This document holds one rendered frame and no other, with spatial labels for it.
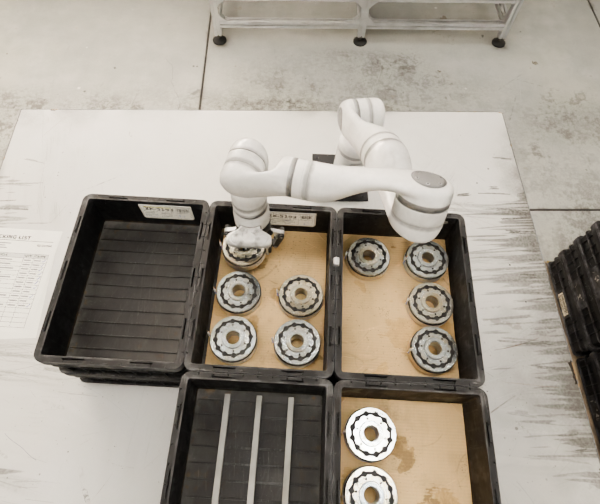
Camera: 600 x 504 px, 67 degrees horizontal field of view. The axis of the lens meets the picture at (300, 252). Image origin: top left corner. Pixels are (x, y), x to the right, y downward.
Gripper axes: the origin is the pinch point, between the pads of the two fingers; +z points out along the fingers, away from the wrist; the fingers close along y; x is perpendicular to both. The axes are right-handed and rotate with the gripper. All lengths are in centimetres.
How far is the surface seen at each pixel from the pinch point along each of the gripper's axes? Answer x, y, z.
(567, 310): -14, -114, 69
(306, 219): -7.3, -11.5, -1.9
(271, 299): 11.4, -4.0, 4.2
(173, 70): -154, 67, 87
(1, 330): 18, 65, 17
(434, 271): 3.5, -42.4, 1.7
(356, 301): 10.9, -24.1, 4.3
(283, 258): 0.5, -6.2, 4.2
